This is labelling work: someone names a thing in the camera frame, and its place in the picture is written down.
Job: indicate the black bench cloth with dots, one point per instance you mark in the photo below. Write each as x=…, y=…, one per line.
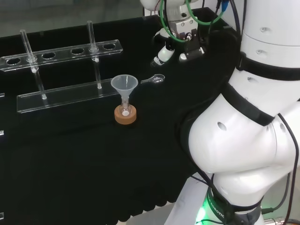
x=70, y=164

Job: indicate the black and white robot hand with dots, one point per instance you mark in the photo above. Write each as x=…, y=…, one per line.
x=193, y=44

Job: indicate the clear plastic funnel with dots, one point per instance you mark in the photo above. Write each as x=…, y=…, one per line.
x=124, y=85

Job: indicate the small round-bottom glass flask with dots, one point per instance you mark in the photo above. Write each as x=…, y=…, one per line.
x=122, y=110

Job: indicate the clear acrylic funnel stand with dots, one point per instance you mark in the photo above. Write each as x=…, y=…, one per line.
x=70, y=97

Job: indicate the clear glass weighing funnel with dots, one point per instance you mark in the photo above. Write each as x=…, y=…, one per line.
x=157, y=78

